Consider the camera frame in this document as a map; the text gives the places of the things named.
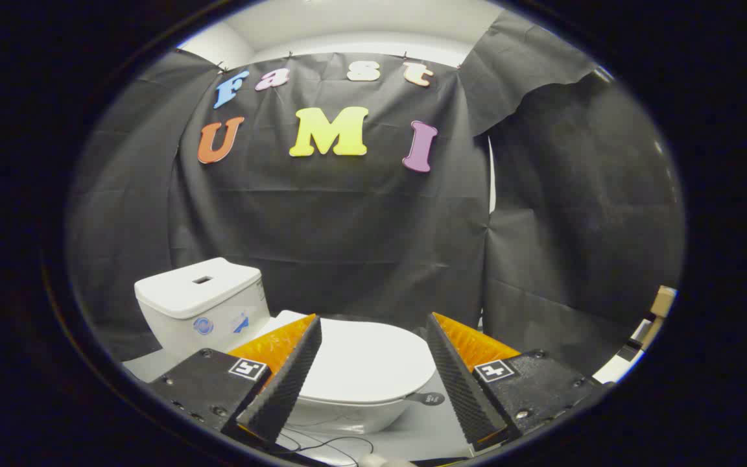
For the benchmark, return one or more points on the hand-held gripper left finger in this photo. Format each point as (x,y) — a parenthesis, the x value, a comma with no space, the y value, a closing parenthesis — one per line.
(283,389)

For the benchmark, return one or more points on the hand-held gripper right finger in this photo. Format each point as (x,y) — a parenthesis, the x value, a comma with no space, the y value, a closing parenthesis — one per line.
(461,389)

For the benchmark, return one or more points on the white toilet lid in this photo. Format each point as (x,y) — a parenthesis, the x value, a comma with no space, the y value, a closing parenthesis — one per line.
(367,360)

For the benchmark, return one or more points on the white toilet bowl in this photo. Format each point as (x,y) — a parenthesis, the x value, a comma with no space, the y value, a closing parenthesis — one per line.
(347,416)

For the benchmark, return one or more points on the white toilet tank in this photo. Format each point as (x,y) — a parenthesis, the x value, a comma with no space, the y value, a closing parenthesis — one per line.
(192,298)

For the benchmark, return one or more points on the black round tag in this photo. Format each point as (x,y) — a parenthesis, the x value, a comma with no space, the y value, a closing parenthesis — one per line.
(430,398)

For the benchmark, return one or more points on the black backdrop cloth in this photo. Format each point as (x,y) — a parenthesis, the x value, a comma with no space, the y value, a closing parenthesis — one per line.
(347,220)

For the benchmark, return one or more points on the tan wooden block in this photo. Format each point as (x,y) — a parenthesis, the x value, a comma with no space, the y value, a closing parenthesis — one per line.
(662,300)

